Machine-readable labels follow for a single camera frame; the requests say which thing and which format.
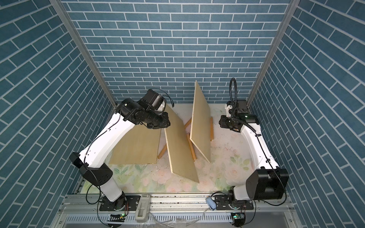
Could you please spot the wooden easel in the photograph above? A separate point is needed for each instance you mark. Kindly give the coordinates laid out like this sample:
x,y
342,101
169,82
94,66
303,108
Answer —
x,y
164,149
211,129

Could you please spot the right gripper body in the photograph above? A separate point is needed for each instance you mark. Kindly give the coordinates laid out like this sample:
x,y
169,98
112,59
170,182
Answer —
x,y
226,122

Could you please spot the right wooden easel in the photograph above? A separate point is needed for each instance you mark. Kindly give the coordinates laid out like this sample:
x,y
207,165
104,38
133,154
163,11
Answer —
x,y
211,129

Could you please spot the blue white connector plug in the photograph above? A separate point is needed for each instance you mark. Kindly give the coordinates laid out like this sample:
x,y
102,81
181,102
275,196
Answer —
x,y
211,203

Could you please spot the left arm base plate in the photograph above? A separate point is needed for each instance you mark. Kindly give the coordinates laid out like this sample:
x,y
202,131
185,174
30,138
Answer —
x,y
131,200

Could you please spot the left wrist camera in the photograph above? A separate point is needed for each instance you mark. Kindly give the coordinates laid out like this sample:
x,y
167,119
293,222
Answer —
x,y
153,101

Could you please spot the middle wooden easel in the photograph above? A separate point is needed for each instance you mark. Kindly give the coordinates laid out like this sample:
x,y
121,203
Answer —
x,y
164,149

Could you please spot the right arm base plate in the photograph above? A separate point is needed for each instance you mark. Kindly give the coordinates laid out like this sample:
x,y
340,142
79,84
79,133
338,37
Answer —
x,y
223,203

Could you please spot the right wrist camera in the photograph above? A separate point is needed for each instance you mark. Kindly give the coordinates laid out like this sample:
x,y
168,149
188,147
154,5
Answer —
x,y
228,109

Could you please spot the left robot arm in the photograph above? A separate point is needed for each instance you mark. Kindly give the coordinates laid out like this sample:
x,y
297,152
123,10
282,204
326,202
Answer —
x,y
149,112

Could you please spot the wooden canvas board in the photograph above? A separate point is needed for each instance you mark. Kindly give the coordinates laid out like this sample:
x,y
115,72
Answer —
x,y
179,151
200,133
139,146

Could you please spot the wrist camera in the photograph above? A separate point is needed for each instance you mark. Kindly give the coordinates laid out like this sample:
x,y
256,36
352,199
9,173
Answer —
x,y
153,101
228,109

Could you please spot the grey rail handle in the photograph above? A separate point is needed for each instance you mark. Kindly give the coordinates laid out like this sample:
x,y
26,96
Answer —
x,y
143,208

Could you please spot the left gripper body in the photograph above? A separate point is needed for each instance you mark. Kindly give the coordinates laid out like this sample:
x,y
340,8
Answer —
x,y
156,120

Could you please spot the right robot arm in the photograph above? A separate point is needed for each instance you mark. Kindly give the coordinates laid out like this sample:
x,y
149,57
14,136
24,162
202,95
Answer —
x,y
268,181

